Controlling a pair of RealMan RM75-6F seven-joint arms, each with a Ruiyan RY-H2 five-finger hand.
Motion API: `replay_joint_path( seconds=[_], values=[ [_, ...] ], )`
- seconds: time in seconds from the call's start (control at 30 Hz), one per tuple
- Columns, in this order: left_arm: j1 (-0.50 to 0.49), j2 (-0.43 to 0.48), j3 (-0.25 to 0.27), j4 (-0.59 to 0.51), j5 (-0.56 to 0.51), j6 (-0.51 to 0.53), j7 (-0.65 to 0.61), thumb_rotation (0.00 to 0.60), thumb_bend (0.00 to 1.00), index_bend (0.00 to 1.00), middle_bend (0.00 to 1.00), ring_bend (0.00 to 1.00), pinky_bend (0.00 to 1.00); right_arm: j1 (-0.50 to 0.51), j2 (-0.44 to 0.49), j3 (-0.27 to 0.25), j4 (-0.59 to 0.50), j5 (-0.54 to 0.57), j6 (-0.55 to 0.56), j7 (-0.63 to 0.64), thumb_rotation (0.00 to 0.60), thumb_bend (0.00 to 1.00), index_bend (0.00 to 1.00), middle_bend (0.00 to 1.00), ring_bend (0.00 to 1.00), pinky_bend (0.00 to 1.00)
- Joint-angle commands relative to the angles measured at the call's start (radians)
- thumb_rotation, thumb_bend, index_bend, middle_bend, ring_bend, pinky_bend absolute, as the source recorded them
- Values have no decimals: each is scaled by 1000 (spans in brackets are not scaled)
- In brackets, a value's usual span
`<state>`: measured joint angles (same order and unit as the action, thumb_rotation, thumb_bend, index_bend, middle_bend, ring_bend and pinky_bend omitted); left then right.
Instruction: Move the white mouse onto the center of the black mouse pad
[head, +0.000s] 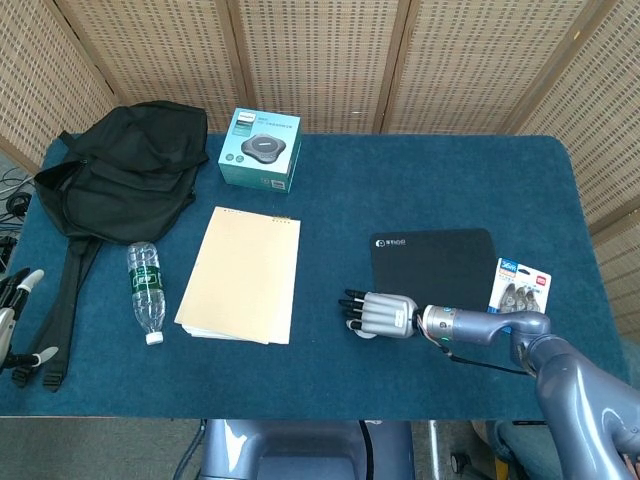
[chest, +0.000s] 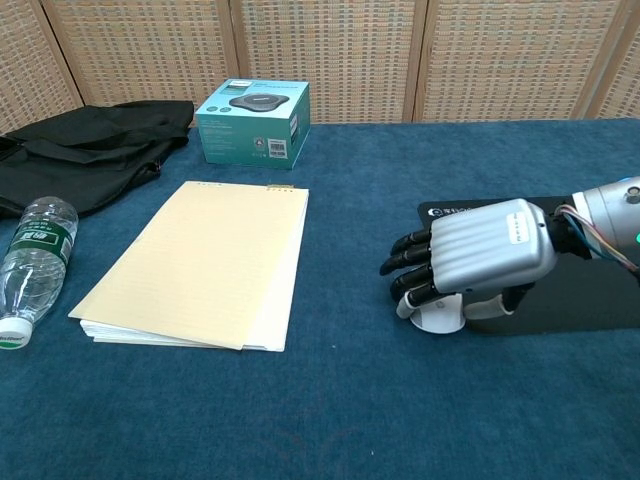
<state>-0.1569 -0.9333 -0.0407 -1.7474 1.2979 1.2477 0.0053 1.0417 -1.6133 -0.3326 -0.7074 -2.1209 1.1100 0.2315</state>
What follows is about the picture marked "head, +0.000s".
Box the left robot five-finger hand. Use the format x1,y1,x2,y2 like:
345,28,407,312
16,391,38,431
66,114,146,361
0,268,60,372

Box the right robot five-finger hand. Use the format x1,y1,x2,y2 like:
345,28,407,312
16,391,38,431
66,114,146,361
338,288,422,341

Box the white computer mouse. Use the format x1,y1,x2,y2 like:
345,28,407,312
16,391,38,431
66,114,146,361
348,319,382,342

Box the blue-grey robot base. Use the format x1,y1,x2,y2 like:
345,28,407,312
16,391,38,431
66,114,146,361
198,418,416,480

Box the black mouse pad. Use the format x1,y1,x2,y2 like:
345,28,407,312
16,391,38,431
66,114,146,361
369,228,497,314

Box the blue table cloth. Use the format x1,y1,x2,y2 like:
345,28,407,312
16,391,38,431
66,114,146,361
0,132,631,419

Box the clear plastic water bottle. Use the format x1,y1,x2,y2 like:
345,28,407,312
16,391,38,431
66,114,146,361
126,241,167,346

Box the correction tape blister pack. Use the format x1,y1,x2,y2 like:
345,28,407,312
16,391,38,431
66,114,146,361
487,257,553,317

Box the metal table leg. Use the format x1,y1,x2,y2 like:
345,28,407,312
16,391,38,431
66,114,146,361
427,419,443,480

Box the beige notepad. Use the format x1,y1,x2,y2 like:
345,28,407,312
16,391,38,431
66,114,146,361
174,206,302,346

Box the black backpack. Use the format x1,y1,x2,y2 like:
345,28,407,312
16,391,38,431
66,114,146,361
11,100,210,393

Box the person leg in jeans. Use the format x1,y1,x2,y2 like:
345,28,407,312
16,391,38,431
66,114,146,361
482,419,556,466

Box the teal speakerphone box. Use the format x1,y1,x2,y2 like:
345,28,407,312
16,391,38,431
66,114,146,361
217,107,303,195

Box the woven folding screen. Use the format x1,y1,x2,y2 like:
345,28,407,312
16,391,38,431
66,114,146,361
0,0,640,341

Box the black floor cables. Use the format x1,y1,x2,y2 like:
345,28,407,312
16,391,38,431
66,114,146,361
0,164,32,274

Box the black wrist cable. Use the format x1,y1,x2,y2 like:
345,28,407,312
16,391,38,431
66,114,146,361
439,342,535,376

